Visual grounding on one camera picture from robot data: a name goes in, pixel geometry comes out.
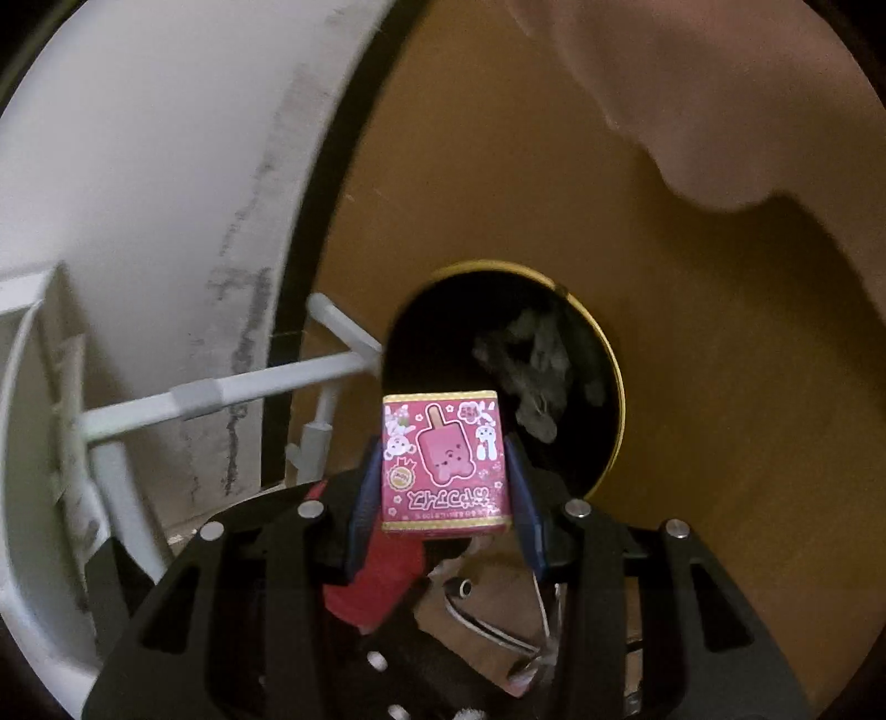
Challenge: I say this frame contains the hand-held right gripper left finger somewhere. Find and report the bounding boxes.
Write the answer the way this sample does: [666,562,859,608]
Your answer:
[83,443,382,720]

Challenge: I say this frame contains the black bin with gold rim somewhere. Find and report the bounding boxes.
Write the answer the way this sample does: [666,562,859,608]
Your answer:
[380,259,627,503]

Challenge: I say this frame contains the pink cartoon print box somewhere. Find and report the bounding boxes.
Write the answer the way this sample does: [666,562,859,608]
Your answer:
[382,389,517,537]

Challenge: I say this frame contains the pale pink cloth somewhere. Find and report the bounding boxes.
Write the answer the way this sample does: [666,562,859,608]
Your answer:
[505,0,886,312]

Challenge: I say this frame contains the grey cable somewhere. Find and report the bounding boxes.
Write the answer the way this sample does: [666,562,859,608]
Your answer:
[443,574,562,683]

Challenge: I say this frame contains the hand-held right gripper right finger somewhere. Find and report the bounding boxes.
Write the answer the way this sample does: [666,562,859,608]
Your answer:
[505,433,812,720]

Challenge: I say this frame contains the white desk frame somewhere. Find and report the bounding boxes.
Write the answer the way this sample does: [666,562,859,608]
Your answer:
[0,263,386,683]

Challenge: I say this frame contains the grey cloth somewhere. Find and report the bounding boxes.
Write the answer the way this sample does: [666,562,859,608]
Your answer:
[472,308,610,440]

